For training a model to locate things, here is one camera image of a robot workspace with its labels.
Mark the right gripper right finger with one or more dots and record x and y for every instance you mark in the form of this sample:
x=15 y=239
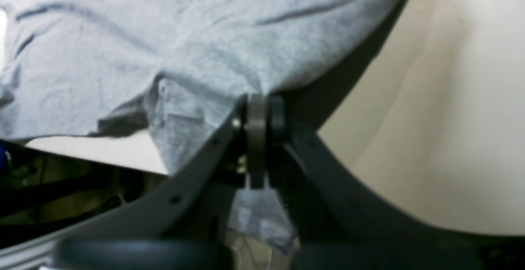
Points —
x=343 y=225

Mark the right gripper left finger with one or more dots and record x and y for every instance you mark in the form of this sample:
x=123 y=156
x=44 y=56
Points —
x=180 y=225

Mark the grey t-shirt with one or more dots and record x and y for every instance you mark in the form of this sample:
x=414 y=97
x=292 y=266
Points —
x=76 y=68

